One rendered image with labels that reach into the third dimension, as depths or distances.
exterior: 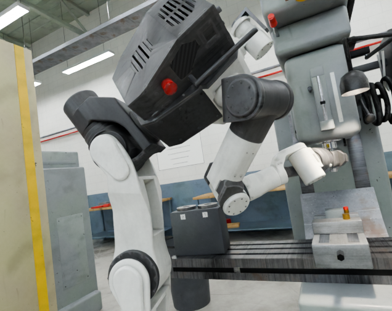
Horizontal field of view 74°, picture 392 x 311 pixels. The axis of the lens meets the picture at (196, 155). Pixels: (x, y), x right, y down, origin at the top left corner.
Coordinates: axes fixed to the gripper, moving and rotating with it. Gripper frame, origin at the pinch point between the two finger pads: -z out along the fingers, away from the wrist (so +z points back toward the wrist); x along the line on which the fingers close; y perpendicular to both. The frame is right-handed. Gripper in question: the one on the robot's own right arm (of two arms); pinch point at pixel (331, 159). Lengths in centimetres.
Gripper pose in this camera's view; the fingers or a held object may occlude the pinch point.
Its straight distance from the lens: 107.9
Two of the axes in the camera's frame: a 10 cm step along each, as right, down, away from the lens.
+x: -6.7, 1.6, 7.2
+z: -7.3, 0.4, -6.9
